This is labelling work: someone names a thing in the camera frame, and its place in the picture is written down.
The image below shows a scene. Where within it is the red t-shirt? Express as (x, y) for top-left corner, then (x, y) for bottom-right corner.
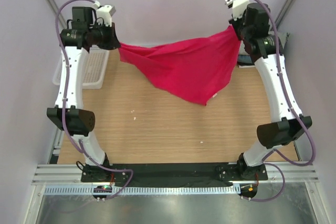
(119, 26), (240, 105)

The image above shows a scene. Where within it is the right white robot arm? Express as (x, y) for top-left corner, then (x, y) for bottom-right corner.
(229, 0), (312, 180)

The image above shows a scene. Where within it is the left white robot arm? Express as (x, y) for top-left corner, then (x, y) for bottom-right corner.
(47, 5), (121, 182)

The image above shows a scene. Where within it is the white plastic basket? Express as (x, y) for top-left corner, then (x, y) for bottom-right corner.
(53, 46), (110, 90)

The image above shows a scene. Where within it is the dark blue folded t-shirt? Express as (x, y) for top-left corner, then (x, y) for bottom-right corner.
(237, 49), (255, 68)

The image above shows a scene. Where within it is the grey folded t-shirt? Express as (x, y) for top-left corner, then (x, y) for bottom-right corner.
(277, 31), (290, 55)

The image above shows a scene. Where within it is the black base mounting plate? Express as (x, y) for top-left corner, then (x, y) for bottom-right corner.
(77, 162), (268, 187)

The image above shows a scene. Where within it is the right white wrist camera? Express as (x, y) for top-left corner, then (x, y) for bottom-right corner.
(225, 0), (250, 21)

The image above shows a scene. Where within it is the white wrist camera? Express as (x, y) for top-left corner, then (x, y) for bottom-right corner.
(93, 1), (116, 27)
(225, 0), (250, 21)

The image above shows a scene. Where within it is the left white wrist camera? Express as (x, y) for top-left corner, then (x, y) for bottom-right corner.
(93, 1), (116, 27)

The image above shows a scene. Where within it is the white slotted cable duct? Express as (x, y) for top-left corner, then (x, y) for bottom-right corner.
(44, 184), (240, 196)

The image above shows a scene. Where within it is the aluminium frame rail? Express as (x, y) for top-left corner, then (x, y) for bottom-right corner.
(33, 162), (318, 188)

